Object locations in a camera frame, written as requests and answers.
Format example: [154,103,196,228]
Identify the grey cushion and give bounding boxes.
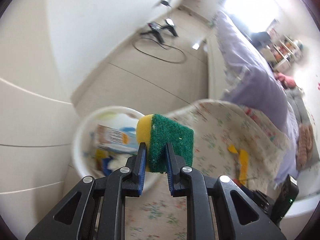
[285,87,310,125]

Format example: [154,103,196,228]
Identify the floral beige bed cover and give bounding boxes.
[125,100,290,239]

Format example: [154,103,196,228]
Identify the yellow white torn wrapper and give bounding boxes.
[227,144,249,185]

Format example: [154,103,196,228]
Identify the green yellow scrub sponge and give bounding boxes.
[136,114,194,173]

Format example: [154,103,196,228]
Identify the pink stuffed toy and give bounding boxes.
[274,72,297,89]

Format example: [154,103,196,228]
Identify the black device on floor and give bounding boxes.
[140,22,164,44]

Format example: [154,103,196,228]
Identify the light blue brown carton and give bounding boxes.
[93,125,138,155]

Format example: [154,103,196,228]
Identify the white shelf with items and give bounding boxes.
[260,19,303,73]

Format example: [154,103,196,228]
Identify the black floor cable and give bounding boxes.
[132,36,188,65]

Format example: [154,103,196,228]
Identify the white plastic trash bin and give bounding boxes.
[72,106,144,179]

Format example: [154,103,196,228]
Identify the purple blanket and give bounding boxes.
[216,11,299,184]

